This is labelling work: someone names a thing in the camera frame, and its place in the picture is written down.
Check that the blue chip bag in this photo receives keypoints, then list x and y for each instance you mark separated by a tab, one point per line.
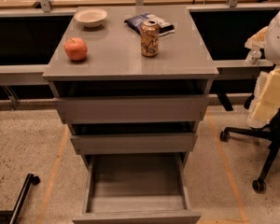
136	21

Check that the black wheeled stand base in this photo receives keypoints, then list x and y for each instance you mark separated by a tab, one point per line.
11	216

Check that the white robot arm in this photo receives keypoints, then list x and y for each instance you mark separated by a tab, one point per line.
272	41

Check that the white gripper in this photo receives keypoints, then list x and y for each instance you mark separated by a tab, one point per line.
279	37

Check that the grey drawer cabinet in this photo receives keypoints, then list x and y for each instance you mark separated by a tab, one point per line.
116	67

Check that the red apple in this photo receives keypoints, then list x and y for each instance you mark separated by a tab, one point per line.
75	48

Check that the black office chair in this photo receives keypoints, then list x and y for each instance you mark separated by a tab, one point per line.
258	148

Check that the orange soda can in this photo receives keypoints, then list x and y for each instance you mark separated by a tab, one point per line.
149	32

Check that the clear sanitizer bottle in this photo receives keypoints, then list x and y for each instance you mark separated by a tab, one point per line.
253	57

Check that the white bowl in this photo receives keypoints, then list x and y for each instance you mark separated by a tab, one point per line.
91	17

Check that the grey open bottom drawer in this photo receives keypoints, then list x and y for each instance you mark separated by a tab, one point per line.
136	189

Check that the grey top drawer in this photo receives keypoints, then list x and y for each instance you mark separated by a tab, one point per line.
133	109

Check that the grey middle drawer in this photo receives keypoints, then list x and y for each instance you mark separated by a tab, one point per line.
134	143

